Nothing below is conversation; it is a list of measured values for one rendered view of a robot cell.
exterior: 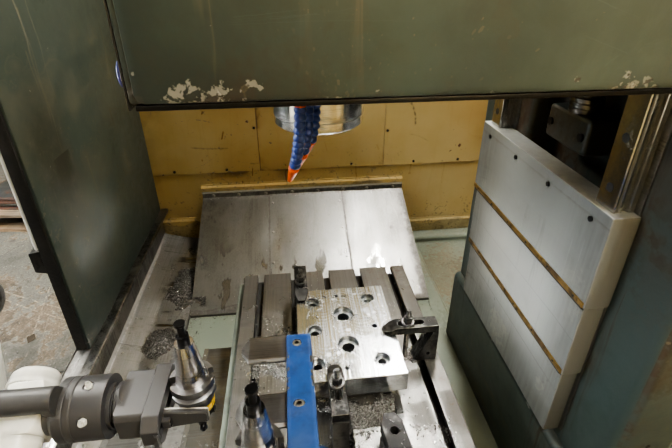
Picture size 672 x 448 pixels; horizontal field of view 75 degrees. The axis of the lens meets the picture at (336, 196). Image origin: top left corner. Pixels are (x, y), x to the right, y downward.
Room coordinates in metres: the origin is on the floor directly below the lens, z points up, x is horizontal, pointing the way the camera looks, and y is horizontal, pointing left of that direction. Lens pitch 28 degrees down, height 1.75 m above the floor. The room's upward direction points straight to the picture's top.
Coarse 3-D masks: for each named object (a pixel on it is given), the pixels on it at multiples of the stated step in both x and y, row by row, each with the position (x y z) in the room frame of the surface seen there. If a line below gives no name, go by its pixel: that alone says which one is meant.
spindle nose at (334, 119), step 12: (276, 108) 0.71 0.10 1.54; (288, 108) 0.69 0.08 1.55; (324, 108) 0.67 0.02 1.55; (336, 108) 0.68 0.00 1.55; (348, 108) 0.69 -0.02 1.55; (360, 108) 0.72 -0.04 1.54; (276, 120) 0.72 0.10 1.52; (288, 120) 0.69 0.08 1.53; (324, 120) 0.67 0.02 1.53; (336, 120) 0.68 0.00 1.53; (348, 120) 0.69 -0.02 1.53; (360, 120) 0.73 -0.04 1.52; (324, 132) 0.68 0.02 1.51; (336, 132) 0.68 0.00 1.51
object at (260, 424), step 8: (264, 408) 0.34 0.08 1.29; (248, 416) 0.33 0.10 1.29; (256, 416) 0.33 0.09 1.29; (264, 416) 0.33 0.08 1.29; (248, 424) 0.33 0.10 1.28; (256, 424) 0.32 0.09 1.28; (264, 424) 0.33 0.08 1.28; (248, 432) 0.32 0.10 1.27; (256, 432) 0.32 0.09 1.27; (264, 432) 0.33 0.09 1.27; (272, 432) 0.34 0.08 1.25; (248, 440) 0.32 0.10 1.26; (256, 440) 0.32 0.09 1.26; (264, 440) 0.32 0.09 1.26; (272, 440) 0.33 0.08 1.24
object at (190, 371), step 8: (176, 344) 0.43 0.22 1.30; (192, 344) 0.43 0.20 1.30; (176, 352) 0.43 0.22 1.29; (184, 352) 0.42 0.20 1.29; (192, 352) 0.43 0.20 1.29; (176, 360) 0.42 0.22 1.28; (184, 360) 0.42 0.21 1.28; (192, 360) 0.43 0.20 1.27; (200, 360) 0.44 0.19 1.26; (176, 368) 0.42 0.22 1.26; (184, 368) 0.42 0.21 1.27; (192, 368) 0.42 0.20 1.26; (200, 368) 0.43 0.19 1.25; (176, 376) 0.42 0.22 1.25; (184, 376) 0.42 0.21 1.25; (192, 376) 0.42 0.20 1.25; (200, 376) 0.43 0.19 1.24; (176, 384) 0.42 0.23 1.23; (184, 384) 0.42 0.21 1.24; (192, 384) 0.42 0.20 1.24; (200, 384) 0.42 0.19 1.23
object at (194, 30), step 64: (128, 0) 0.41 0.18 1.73; (192, 0) 0.42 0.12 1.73; (256, 0) 0.42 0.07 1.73; (320, 0) 0.43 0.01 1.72; (384, 0) 0.44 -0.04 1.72; (448, 0) 0.44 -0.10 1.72; (512, 0) 0.45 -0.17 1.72; (576, 0) 0.46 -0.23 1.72; (640, 0) 0.46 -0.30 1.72; (128, 64) 0.41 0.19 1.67; (192, 64) 0.42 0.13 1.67; (256, 64) 0.42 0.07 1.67; (320, 64) 0.43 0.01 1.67; (384, 64) 0.44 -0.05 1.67; (448, 64) 0.44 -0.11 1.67; (512, 64) 0.45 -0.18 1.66; (576, 64) 0.46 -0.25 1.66; (640, 64) 0.46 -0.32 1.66
